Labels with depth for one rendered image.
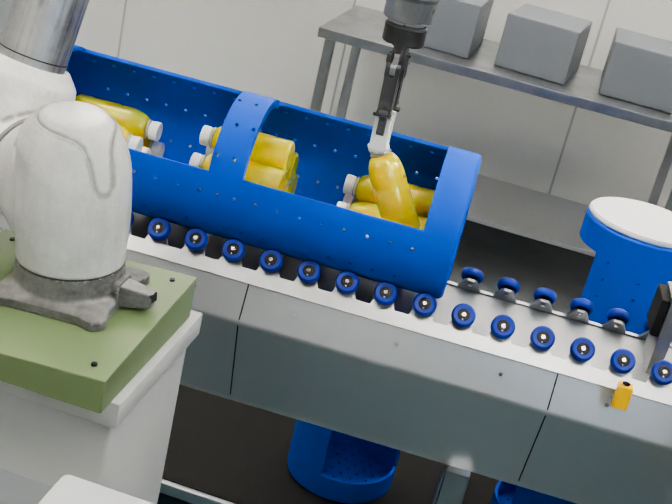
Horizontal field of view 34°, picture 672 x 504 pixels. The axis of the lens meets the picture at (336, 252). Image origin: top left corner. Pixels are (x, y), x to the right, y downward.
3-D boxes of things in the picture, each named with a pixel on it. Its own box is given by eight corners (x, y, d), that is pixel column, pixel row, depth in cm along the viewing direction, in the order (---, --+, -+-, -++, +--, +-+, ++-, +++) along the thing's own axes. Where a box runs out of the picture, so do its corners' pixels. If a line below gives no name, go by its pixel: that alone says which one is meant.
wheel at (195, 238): (210, 229, 209) (211, 233, 211) (188, 223, 209) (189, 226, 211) (202, 251, 208) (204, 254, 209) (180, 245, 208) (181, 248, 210)
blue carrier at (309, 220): (435, 325, 202) (475, 184, 190) (-6, 198, 211) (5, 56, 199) (452, 264, 228) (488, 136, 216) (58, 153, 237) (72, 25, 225)
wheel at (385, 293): (400, 283, 205) (400, 286, 207) (377, 277, 205) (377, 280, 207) (394, 306, 204) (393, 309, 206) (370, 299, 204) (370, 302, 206)
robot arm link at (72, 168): (49, 292, 147) (54, 139, 138) (-16, 238, 159) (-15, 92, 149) (150, 266, 158) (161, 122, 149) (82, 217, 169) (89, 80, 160)
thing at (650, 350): (657, 377, 206) (685, 304, 200) (636, 371, 207) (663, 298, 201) (654, 354, 215) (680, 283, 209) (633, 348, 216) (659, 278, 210)
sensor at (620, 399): (626, 412, 197) (635, 389, 195) (610, 407, 197) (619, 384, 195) (624, 392, 204) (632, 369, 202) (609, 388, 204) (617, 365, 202)
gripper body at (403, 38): (425, 30, 188) (412, 83, 191) (430, 23, 195) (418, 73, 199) (382, 20, 188) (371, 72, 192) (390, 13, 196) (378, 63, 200)
